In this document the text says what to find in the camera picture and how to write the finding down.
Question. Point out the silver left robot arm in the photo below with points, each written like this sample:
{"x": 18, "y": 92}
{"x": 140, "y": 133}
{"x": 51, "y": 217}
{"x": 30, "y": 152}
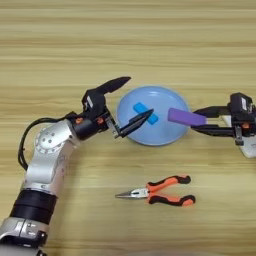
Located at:
{"x": 46, "y": 156}

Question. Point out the left gripper labelled black box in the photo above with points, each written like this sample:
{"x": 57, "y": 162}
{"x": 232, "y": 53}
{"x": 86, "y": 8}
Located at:
{"x": 93, "y": 103}

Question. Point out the orange black needle-nose pliers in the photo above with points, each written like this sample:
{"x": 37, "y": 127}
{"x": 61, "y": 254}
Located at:
{"x": 166, "y": 196}

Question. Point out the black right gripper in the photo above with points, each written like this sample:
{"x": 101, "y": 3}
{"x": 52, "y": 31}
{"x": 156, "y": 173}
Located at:
{"x": 246, "y": 125}

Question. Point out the blue rectangular block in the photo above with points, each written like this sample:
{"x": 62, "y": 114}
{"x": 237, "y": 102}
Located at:
{"x": 140, "y": 107}

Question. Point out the right gripper labelled black box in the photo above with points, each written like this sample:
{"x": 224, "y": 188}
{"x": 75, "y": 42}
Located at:
{"x": 240, "y": 103}

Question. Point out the purple rectangular block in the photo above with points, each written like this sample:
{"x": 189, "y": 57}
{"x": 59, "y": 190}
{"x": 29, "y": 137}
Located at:
{"x": 186, "y": 116}

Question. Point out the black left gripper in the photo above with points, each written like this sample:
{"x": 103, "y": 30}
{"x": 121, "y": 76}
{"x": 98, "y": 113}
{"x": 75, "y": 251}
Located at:
{"x": 88, "y": 126}

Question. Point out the light blue round plate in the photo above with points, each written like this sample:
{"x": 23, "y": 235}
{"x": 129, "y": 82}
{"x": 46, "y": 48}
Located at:
{"x": 160, "y": 100}

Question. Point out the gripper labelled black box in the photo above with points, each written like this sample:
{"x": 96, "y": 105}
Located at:
{"x": 240, "y": 103}
{"x": 93, "y": 103}

